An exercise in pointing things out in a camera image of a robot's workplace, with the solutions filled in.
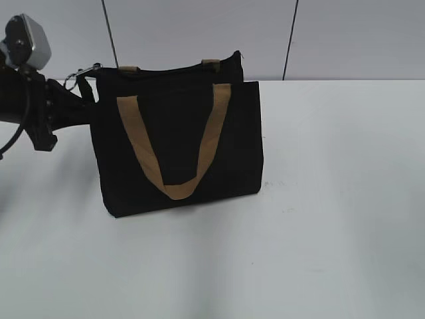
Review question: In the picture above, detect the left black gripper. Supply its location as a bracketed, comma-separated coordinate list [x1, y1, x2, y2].
[29, 74, 97, 152]

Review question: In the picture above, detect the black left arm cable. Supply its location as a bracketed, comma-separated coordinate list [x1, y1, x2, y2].
[0, 66, 34, 161]

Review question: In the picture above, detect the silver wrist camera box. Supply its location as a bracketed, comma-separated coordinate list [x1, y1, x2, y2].
[1, 13, 52, 70]

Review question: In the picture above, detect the tan rear bag handle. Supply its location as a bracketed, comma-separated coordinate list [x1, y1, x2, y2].
[118, 59, 220, 74]

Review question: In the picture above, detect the tan bag handle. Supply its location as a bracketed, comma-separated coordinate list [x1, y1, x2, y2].
[116, 84, 232, 200]
[118, 59, 220, 74]

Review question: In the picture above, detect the tan front bag handle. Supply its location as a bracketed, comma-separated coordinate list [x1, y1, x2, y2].
[116, 84, 232, 200]

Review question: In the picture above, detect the black canvas tote bag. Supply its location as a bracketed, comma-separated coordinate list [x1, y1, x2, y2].
[86, 51, 264, 218]

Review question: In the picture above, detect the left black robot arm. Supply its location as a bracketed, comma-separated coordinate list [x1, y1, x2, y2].
[1, 63, 102, 156]

